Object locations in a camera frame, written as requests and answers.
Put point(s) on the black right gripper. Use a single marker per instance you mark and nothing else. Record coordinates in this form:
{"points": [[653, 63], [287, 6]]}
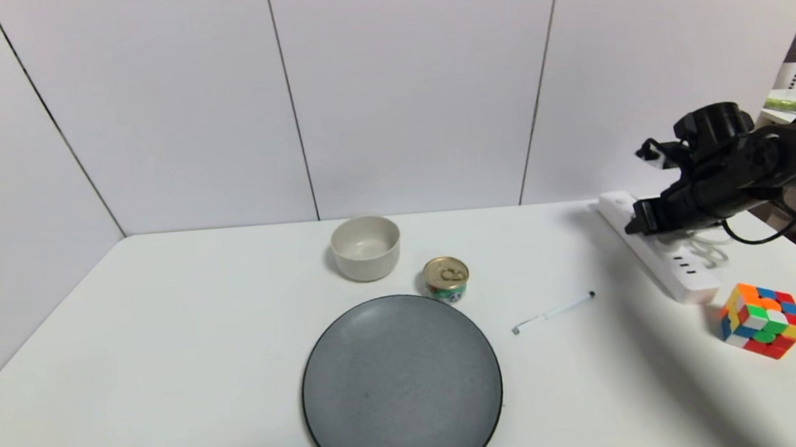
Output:
{"points": [[642, 217]]}

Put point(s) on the white power strip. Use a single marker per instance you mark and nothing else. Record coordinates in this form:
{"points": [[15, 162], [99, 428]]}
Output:
{"points": [[686, 277]]}

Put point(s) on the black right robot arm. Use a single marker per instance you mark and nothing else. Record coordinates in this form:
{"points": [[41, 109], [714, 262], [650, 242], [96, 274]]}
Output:
{"points": [[790, 157]]}

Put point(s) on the green object on background table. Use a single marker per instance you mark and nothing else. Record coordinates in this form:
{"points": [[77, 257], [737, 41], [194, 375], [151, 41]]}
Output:
{"points": [[784, 105]]}

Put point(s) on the round gray plate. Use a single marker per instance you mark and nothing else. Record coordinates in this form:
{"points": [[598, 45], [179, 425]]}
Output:
{"points": [[401, 386]]}

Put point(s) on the white pen with black tip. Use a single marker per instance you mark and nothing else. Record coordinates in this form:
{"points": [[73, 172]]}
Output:
{"points": [[554, 312]]}

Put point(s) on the colourful puzzle cube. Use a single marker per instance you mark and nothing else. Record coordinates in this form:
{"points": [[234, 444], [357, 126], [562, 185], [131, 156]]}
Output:
{"points": [[764, 322]]}

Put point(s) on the small gold-lid tin can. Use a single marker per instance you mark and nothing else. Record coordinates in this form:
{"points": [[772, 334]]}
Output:
{"points": [[446, 276]]}

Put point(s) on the white ceramic bowl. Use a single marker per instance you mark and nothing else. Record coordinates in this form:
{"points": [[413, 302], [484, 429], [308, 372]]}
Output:
{"points": [[366, 254]]}

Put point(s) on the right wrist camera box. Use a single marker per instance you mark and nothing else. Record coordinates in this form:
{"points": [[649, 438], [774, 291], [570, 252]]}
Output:
{"points": [[662, 153]]}

